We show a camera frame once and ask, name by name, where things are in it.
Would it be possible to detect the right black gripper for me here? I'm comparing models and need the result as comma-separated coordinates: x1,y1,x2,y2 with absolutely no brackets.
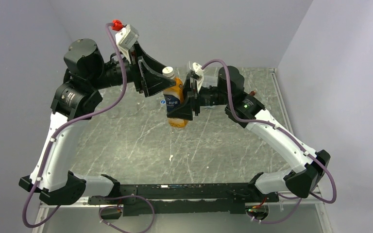
167,76,231,121

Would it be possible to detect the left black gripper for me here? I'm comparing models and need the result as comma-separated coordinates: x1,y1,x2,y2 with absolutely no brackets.
88,41,176,97

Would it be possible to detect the white bottle cap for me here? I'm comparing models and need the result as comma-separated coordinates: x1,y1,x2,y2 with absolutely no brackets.
162,67,175,79

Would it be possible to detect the orange juice bottle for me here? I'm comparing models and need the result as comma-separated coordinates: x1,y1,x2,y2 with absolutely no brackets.
163,75,188,128

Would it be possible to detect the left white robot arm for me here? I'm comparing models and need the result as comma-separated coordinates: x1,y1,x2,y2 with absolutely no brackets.
19,38,175,205

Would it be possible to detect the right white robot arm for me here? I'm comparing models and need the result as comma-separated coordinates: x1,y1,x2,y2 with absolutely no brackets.
164,66,330,201

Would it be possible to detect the clear plastic screw box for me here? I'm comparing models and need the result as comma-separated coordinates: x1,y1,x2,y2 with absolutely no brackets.
202,75,218,88

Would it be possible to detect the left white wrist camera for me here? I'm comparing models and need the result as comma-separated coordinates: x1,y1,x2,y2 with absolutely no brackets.
111,20,139,64

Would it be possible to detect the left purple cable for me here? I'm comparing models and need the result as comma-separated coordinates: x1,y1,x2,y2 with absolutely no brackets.
22,22,129,229

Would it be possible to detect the purple cable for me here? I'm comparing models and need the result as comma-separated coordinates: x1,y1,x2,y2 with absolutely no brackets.
22,22,129,229
201,59,338,205

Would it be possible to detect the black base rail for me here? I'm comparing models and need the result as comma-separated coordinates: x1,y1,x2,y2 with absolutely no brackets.
88,183,279,216

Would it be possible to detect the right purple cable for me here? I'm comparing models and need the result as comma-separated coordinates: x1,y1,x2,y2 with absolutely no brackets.
201,59,338,205

